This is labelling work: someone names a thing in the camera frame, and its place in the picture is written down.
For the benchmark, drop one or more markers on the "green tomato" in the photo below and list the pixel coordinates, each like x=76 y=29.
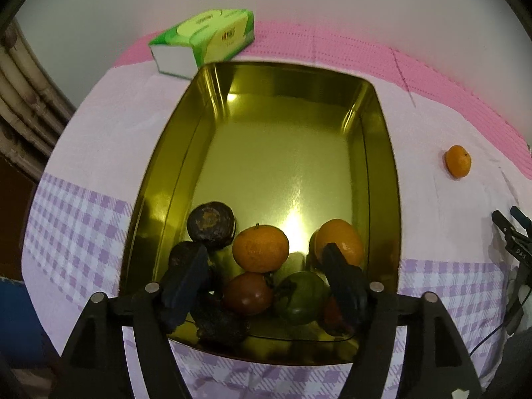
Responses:
x=301 y=299

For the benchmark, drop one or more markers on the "pink foam mat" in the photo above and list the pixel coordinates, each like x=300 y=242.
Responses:
x=341 y=45

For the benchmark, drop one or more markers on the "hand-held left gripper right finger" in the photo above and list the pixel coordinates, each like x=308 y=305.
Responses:
x=345 y=286

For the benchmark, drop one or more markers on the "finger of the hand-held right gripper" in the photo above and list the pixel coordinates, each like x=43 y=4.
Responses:
x=503 y=224
x=523 y=220

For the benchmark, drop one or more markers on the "red tomato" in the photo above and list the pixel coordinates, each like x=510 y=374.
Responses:
x=248 y=295

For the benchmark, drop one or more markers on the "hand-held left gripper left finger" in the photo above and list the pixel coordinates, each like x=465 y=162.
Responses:
x=187 y=282

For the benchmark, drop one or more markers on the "maroon and gold tin box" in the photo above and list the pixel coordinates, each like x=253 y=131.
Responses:
x=282 y=153

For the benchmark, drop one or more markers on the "smooth orange fruit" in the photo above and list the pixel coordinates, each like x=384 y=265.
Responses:
x=343 y=237

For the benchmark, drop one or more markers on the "bamboo furniture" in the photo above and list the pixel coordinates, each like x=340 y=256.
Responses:
x=25 y=104

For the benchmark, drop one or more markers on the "lilac checked tablecloth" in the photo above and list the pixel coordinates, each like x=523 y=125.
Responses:
x=83 y=166

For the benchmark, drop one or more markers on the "large dark purple mangosteen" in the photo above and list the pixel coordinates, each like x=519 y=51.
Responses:
x=211 y=224

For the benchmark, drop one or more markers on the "orange mandarin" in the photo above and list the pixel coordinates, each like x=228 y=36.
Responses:
x=260 y=249
x=458 y=162

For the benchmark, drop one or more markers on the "blue fabric object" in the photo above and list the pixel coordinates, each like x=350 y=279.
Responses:
x=20 y=324

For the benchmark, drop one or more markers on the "red-orange tomato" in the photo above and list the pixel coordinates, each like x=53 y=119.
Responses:
x=331 y=314

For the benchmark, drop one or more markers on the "green tissue box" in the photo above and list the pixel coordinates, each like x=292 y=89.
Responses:
x=208 y=33

